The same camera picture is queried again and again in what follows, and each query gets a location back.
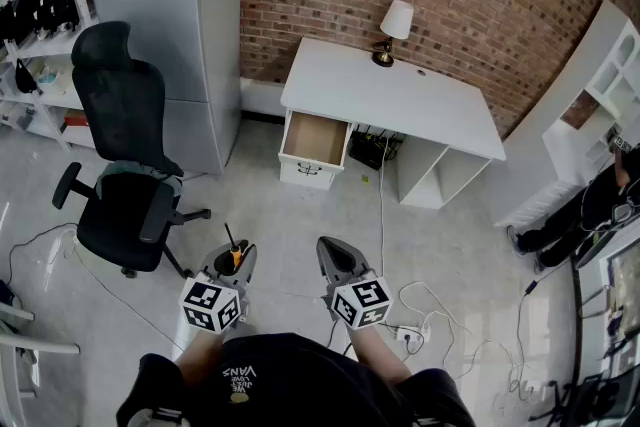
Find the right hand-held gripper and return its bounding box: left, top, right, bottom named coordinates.
left=316, top=236, right=395, bottom=332

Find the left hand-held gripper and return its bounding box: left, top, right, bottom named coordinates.
left=179, top=241, right=259, bottom=335

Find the orange-handled screwdriver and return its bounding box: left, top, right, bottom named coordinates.
left=223, top=222, right=246, bottom=269

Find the white wooden drawer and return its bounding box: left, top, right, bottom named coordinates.
left=278, top=110, right=353, bottom=190

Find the person's left forearm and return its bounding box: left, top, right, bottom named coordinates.
left=177, top=327, right=227, bottom=386

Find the person's right forearm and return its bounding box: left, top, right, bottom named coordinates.
left=344, top=322, right=414, bottom=386

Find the white power strip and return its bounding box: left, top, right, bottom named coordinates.
left=394, top=324, right=432, bottom=343

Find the black router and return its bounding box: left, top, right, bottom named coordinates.
left=348, top=127, right=405, bottom=172

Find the person in black shirt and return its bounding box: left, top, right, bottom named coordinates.
left=115, top=332, right=476, bottom=427

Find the white desk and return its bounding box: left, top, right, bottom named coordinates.
left=278, top=37, right=508, bottom=210

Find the black high-back office chair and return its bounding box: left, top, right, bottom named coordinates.
left=52, top=20, right=212, bottom=280

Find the grey refrigerator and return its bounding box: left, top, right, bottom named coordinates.
left=84, top=0, right=246, bottom=176

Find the white-shade table lamp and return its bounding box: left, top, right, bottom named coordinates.
left=370, top=0, right=415, bottom=68

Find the black pouch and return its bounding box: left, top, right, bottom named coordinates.
left=14, top=58, right=39, bottom=95

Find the cluttered work table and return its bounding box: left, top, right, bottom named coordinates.
left=569, top=214, right=640, bottom=421

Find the row of black devices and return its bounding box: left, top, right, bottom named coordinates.
left=0, top=0, right=81, bottom=41

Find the long looped white cord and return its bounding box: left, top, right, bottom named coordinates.
left=424, top=307, right=529, bottom=411

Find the white metal frame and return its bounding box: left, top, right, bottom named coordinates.
left=0, top=299, right=81, bottom=427

